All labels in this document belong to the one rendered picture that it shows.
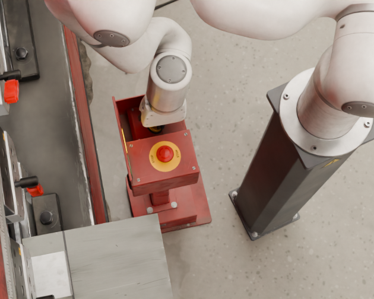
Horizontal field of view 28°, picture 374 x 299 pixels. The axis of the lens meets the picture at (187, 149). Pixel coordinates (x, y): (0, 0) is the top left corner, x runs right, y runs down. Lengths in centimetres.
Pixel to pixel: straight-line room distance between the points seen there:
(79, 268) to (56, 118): 37
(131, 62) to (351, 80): 44
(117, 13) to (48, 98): 64
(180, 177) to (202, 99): 90
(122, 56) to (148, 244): 36
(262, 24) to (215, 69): 150
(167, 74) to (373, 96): 49
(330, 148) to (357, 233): 105
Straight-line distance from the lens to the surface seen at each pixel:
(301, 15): 113
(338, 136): 150
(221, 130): 253
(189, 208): 234
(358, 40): 113
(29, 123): 165
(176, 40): 152
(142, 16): 107
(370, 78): 111
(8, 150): 132
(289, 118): 150
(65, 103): 165
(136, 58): 136
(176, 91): 147
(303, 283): 247
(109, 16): 105
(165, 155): 167
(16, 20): 171
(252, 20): 110
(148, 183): 169
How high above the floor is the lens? 242
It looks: 75 degrees down
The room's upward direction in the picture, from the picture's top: 5 degrees clockwise
